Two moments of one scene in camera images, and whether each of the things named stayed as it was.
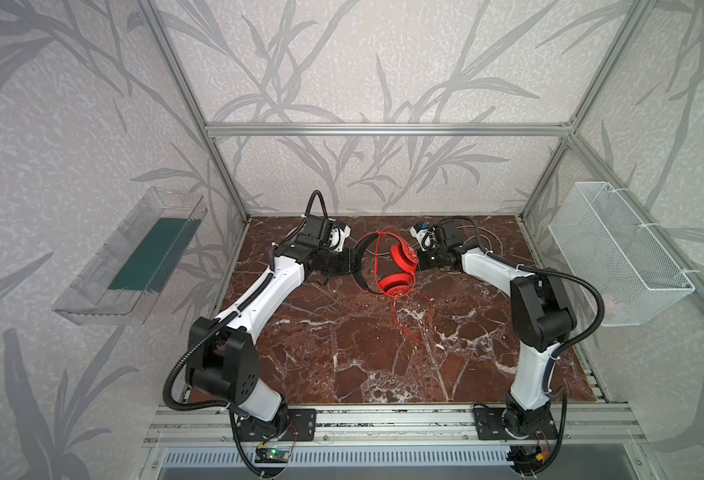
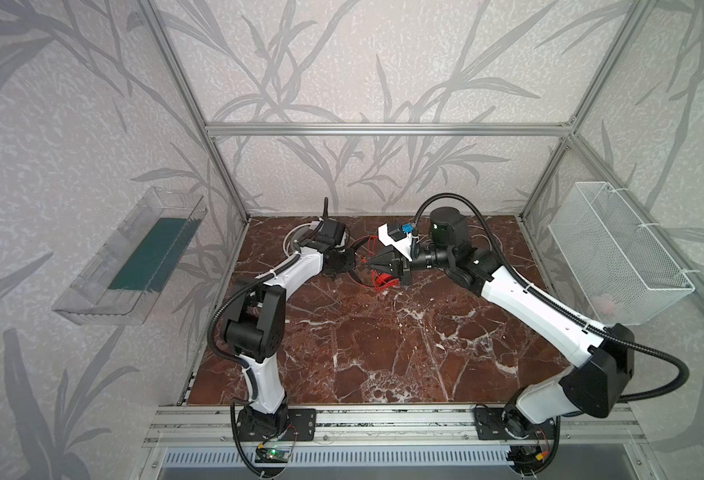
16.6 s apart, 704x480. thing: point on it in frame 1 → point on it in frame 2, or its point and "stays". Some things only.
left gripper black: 340,261 stays
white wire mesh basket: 608,250 stays
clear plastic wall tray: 123,279 stays
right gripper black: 427,255 → 400,264
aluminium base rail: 173,424 stays
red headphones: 388,294 → 379,284
